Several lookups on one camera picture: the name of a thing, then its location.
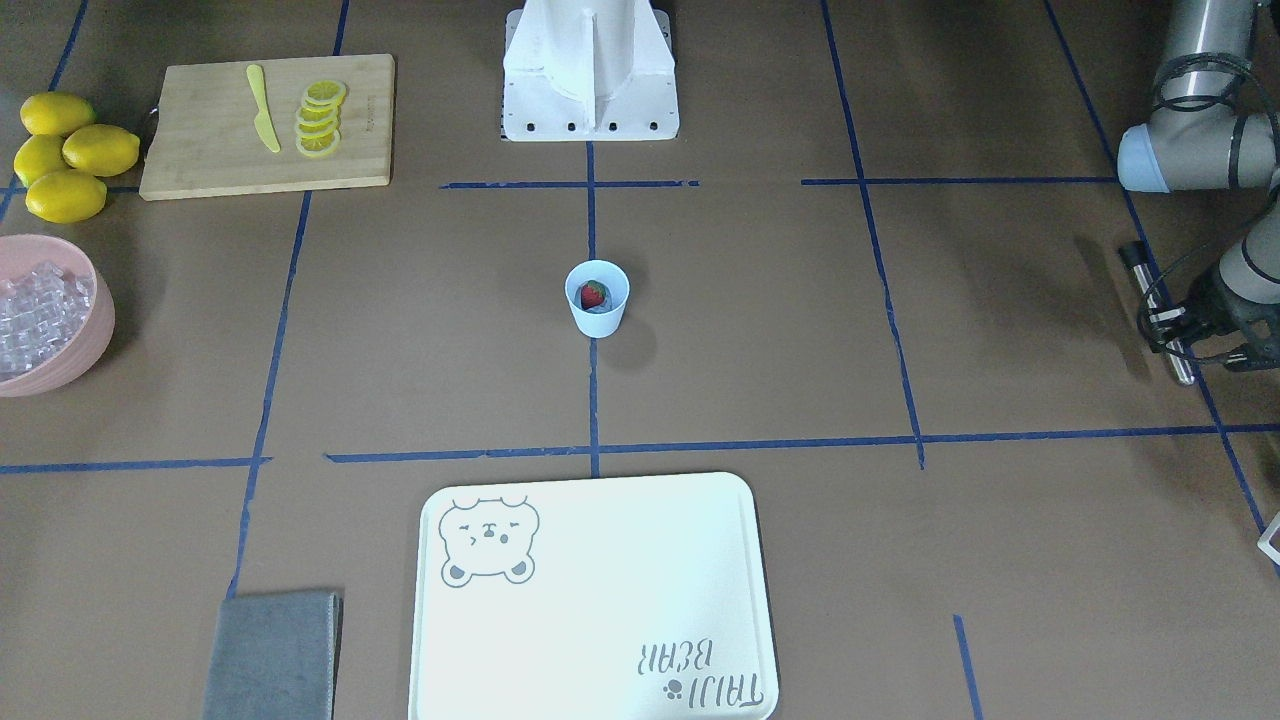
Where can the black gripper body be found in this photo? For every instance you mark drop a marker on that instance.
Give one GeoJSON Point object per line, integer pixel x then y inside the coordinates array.
{"type": "Point", "coordinates": [1214, 309]}

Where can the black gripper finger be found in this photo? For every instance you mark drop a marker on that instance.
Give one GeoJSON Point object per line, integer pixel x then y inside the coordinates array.
{"type": "Point", "coordinates": [1169, 344]}
{"type": "Point", "coordinates": [1174, 317]}

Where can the steel muddler black tip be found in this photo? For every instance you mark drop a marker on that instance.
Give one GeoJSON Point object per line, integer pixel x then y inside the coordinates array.
{"type": "Point", "coordinates": [1135, 257]}

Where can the red strawberry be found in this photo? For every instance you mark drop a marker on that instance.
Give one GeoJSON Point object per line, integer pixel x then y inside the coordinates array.
{"type": "Point", "coordinates": [594, 297]}

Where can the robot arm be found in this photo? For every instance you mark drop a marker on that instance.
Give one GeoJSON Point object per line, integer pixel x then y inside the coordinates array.
{"type": "Point", "coordinates": [1213, 126]}

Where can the light blue cup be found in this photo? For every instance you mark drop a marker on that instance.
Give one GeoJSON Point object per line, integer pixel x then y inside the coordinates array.
{"type": "Point", "coordinates": [598, 325]}

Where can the pile of clear ice cubes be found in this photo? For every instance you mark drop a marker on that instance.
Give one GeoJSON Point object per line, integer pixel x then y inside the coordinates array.
{"type": "Point", "coordinates": [41, 312]}

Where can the white bear tray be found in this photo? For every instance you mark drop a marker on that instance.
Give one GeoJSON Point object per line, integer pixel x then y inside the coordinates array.
{"type": "Point", "coordinates": [610, 598]}

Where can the lemon slices row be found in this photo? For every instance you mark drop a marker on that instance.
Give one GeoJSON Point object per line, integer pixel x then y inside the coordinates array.
{"type": "Point", "coordinates": [317, 119]}

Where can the yellow plastic knife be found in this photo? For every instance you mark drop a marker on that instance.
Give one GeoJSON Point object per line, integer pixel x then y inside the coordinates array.
{"type": "Point", "coordinates": [263, 121]}

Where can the grey folded cloth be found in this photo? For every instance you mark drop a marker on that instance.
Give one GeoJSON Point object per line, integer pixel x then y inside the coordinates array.
{"type": "Point", "coordinates": [275, 656]}

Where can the wooden cutting board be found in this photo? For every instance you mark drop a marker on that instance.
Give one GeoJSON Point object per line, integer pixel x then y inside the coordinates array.
{"type": "Point", "coordinates": [206, 144]}

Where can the yellow lemon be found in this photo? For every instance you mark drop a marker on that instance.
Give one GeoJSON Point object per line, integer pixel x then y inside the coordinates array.
{"type": "Point", "coordinates": [56, 113]}
{"type": "Point", "coordinates": [38, 157]}
{"type": "Point", "coordinates": [66, 196]}
{"type": "Point", "coordinates": [101, 150]}

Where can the yellow lemon bottom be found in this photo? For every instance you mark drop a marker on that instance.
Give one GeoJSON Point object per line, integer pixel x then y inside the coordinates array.
{"type": "Point", "coordinates": [66, 196]}

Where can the yellow lemon top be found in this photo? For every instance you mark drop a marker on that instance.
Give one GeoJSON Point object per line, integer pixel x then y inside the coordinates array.
{"type": "Point", "coordinates": [56, 113]}

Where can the pink bowl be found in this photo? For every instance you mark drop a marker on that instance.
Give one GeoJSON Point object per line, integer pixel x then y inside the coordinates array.
{"type": "Point", "coordinates": [20, 253]}

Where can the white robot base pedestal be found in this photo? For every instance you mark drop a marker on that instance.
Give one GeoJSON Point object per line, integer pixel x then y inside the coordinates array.
{"type": "Point", "coordinates": [589, 71]}

